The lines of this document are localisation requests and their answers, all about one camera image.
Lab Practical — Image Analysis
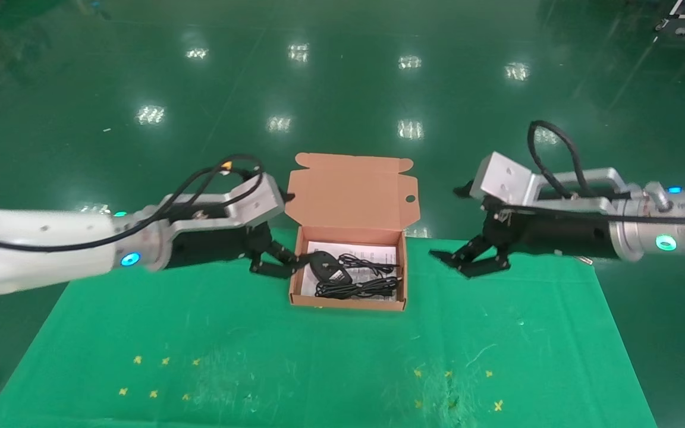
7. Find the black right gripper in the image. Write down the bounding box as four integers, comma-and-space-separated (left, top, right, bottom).
428, 204, 612, 279

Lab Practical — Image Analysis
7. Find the brown cardboard box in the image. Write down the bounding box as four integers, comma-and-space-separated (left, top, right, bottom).
283, 152, 419, 311

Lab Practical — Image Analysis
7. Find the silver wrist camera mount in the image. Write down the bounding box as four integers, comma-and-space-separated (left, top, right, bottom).
470, 151, 644, 216
140, 172, 287, 234

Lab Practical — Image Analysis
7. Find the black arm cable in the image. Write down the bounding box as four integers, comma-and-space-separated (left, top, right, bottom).
0, 154, 266, 254
496, 120, 685, 226

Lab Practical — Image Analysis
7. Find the black data cable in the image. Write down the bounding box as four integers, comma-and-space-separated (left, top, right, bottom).
315, 273, 404, 299

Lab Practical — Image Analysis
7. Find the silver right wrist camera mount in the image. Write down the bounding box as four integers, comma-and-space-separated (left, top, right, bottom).
470, 151, 644, 216

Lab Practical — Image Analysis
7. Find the green table cloth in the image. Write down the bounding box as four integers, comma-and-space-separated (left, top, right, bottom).
0, 229, 655, 428

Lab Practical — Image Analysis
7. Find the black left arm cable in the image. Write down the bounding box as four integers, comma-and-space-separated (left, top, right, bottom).
0, 154, 266, 254

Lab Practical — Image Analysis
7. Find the black wired mouse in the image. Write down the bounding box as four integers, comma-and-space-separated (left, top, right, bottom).
309, 250, 401, 285

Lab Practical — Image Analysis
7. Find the white printed instruction sheet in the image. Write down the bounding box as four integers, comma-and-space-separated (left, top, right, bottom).
301, 240, 400, 297

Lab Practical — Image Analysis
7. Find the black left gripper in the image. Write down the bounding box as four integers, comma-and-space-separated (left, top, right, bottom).
166, 224, 316, 279

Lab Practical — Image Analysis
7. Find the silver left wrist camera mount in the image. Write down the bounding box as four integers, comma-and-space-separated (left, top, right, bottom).
140, 172, 287, 234

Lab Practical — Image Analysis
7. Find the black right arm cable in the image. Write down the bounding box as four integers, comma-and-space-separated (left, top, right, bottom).
496, 120, 685, 226

